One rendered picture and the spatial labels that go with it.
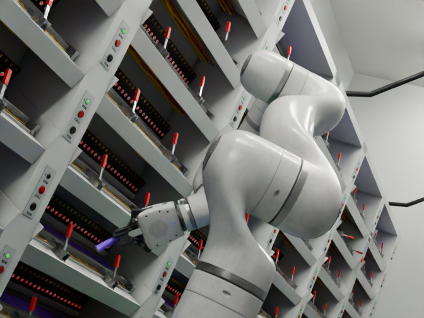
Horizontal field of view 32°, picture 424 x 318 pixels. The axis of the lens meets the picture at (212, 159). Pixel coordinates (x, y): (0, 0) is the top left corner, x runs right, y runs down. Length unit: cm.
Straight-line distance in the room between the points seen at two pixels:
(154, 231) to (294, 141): 66
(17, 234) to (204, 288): 68
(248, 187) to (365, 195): 331
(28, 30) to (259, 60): 48
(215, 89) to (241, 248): 136
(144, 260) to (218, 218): 115
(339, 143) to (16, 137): 242
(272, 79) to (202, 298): 55
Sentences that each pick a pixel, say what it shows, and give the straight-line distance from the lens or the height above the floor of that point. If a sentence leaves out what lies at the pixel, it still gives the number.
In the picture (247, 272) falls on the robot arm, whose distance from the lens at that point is 112.
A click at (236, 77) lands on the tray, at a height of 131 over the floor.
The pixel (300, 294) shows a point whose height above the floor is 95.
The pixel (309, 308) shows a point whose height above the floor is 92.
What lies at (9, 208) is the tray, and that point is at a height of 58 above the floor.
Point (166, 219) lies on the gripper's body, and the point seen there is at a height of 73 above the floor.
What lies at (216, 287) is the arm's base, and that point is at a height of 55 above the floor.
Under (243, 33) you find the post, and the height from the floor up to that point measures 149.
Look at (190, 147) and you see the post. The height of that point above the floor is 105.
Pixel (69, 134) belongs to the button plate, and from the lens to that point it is 174.
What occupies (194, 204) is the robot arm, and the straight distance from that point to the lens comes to 183.
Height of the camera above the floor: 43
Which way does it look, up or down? 15 degrees up
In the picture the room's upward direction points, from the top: 24 degrees clockwise
